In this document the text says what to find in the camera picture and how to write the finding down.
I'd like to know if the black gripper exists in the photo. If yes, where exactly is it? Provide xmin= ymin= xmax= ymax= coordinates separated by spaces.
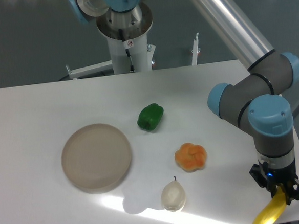
xmin=249 ymin=156 xmax=299 ymax=205

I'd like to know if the yellow banana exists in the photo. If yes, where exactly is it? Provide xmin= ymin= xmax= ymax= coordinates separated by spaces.
xmin=252 ymin=187 xmax=286 ymax=224

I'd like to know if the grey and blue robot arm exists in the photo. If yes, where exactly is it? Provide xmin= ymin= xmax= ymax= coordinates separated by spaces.
xmin=68 ymin=0 xmax=299 ymax=204

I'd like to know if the orange knotted bread roll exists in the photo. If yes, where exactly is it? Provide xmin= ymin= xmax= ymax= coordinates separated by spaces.
xmin=174 ymin=143 xmax=207 ymax=172

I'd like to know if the pale white pear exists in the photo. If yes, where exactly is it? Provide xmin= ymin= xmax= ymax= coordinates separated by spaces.
xmin=161 ymin=176 xmax=187 ymax=212

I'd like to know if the green bell pepper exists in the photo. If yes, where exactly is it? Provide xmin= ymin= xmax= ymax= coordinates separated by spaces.
xmin=137 ymin=103 xmax=164 ymax=131

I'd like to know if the beige round plate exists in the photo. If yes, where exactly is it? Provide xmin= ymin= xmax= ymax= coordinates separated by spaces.
xmin=61 ymin=123 xmax=132 ymax=194

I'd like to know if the white right mounting bracket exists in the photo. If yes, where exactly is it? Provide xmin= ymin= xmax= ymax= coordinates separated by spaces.
xmin=191 ymin=32 xmax=201 ymax=66

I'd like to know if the white mounting bracket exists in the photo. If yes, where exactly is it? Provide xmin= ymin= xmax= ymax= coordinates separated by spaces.
xmin=191 ymin=32 xmax=201 ymax=66
xmin=66 ymin=60 xmax=113 ymax=79

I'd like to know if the white left mounting bracket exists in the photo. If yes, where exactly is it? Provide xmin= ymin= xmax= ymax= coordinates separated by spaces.
xmin=66 ymin=60 xmax=113 ymax=79

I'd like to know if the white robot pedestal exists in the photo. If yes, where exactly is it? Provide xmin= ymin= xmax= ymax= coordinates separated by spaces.
xmin=96 ymin=2 xmax=156 ymax=74

